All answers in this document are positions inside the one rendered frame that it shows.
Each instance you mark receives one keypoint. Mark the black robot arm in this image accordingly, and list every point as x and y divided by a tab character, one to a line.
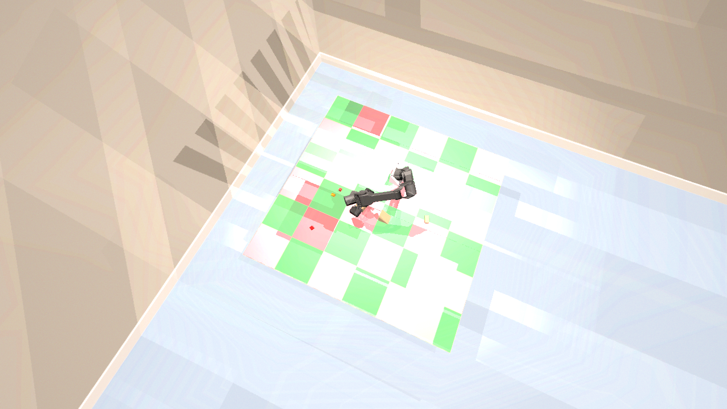
364	198

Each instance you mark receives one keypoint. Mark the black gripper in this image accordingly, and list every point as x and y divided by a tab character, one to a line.
356	210

